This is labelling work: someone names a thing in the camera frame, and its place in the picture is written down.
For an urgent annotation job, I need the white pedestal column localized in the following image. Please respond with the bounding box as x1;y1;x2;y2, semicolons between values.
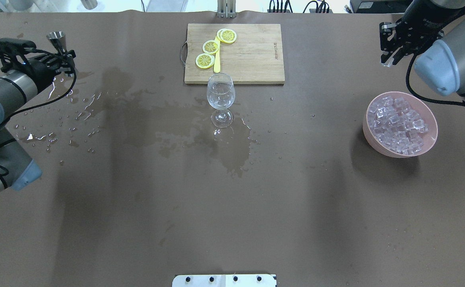
172;274;278;287

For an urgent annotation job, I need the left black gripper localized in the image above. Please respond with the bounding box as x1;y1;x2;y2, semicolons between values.
13;50;77;90

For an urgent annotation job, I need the steel jigger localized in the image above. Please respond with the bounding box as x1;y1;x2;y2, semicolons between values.
46;31;68;53

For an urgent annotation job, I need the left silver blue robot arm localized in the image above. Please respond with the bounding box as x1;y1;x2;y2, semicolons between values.
0;48;76;192

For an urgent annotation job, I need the lemon slice two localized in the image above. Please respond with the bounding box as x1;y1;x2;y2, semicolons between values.
202;39;221;55

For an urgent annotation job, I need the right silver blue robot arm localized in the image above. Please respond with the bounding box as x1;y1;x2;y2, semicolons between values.
379;0;465;107

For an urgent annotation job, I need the clear wine glass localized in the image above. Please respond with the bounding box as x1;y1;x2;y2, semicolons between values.
206;73;236;129

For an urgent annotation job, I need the pink bowl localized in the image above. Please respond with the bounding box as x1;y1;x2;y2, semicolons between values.
362;91;438;158

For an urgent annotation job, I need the yellow plastic knife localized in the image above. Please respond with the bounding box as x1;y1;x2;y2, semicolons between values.
213;36;222;73

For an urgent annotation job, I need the wooden cutting board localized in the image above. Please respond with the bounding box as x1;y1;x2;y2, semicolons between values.
184;24;285;85

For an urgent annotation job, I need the lemon slice three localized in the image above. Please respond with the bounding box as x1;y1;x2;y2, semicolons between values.
195;53;215;69

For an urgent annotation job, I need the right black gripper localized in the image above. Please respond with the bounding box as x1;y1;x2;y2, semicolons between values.
379;19;444;66

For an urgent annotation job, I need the clear ice cube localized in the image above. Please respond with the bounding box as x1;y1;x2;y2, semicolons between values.
381;59;392;67

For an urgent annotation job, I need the aluminium frame post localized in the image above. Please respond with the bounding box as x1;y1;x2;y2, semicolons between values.
216;0;237;19

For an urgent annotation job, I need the lemon slice one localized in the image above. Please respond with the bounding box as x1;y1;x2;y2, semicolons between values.
216;28;237;44

